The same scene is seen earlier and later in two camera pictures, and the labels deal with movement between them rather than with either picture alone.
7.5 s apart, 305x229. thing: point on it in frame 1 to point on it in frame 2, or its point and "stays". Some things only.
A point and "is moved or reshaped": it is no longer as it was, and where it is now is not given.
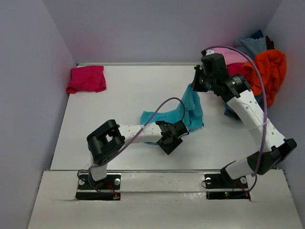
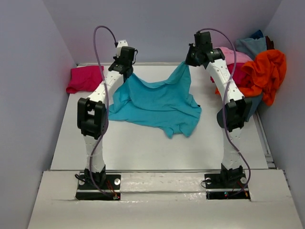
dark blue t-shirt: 257,35 stays
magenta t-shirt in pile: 235,68 stays
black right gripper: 197,86 to 189,60
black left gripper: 168,149 to 116,59
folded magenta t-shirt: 86,78 stays
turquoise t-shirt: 193,117 is moved or reshaped
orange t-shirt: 272,64 stays
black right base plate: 220,186 stays
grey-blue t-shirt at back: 251,46 stays
